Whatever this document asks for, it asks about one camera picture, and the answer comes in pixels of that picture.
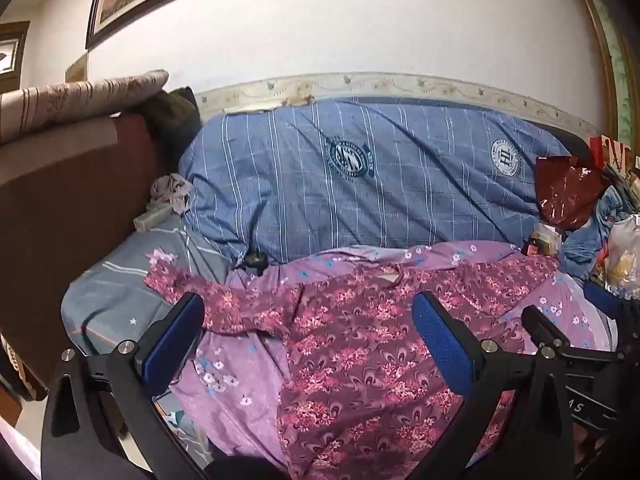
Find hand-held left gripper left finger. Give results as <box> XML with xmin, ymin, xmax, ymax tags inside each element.
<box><xmin>40</xmin><ymin>291</ymin><xmax>211</xmax><ymax>480</ymax></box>

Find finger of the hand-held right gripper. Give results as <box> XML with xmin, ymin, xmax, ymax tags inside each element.
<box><xmin>521</xmin><ymin>304</ymin><xmax>572</xmax><ymax>352</ymax></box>
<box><xmin>583</xmin><ymin>280</ymin><xmax>625</xmax><ymax>315</ymax></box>

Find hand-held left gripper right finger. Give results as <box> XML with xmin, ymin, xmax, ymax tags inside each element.
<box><xmin>412</xmin><ymin>290</ymin><xmax>587</xmax><ymax>480</ymax></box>

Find maroon floral shirt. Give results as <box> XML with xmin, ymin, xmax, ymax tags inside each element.
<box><xmin>145</xmin><ymin>259</ymin><xmax>562</xmax><ymax>480</ymax></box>

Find white plastic bag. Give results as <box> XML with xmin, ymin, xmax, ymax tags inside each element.
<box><xmin>602</xmin><ymin>214</ymin><xmax>640</xmax><ymax>299</ymax></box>

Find blue crumpled cloth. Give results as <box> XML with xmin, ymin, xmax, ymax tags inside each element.
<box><xmin>558</xmin><ymin>185</ymin><xmax>632</xmax><ymax>281</ymax></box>

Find grey star print sheet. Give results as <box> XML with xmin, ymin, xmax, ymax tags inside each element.
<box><xmin>60</xmin><ymin>220</ymin><xmax>237</xmax><ymax>466</ymax></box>

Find small red label bottle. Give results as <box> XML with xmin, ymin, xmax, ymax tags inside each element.
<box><xmin>522</xmin><ymin>222</ymin><xmax>564</xmax><ymax>259</ymax></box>

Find purple floral blanket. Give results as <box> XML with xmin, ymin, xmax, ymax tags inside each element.
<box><xmin>170</xmin><ymin>240</ymin><xmax>615</xmax><ymax>472</ymax></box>

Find small black object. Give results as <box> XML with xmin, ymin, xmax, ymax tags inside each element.
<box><xmin>242</xmin><ymin>247</ymin><xmax>271</xmax><ymax>276</ymax></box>

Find small pale box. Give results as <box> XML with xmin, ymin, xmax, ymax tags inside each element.
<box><xmin>133</xmin><ymin>207</ymin><xmax>176</xmax><ymax>234</ymax></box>

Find red plastic bag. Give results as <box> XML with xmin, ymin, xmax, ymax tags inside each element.
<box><xmin>533</xmin><ymin>154</ymin><xmax>610</xmax><ymax>227</ymax></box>

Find crumpled grey cloth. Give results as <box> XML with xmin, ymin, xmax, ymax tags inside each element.
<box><xmin>150</xmin><ymin>172</ymin><xmax>195</xmax><ymax>217</ymax></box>

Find red cardboard box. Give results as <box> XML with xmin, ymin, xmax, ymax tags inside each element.
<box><xmin>589</xmin><ymin>134</ymin><xmax>634</xmax><ymax>174</ymax></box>

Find blue plaid quilt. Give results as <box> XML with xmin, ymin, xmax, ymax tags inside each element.
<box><xmin>177</xmin><ymin>96</ymin><xmax>594</xmax><ymax>267</ymax></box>

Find brown headboard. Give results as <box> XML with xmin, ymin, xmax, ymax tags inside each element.
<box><xmin>0</xmin><ymin>110</ymin><xmax>173</xmax><ymax>402</ymax></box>

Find dark green cushion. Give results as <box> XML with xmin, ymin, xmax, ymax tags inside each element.
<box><xmin>142</xmin><ymin>86</ymin><xmax>203</xmax><ymax>144</ymax></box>

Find striped beige cushion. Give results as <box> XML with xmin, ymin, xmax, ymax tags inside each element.
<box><xmin>0</xmin><ymin>70</ymin><xmax>171</xmax><ymax>147</ymax></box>

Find gold framed wall panel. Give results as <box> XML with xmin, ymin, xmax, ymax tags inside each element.
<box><xmin>570</xmin><ymin>0</ymin><xmax>640</xmax><ymax>152</ymax></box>

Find small wall picture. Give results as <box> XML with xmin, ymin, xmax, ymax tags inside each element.
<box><xmin>65</xmin><ymin>52</ymin><xmax>90</xmax><ymax>84</ymax></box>

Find dark wooden picture frame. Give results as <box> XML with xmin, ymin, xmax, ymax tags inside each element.
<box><xmin>0</xmin><ymin>20</ymin><xmax>32</xmax><ymax>82</ymax></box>

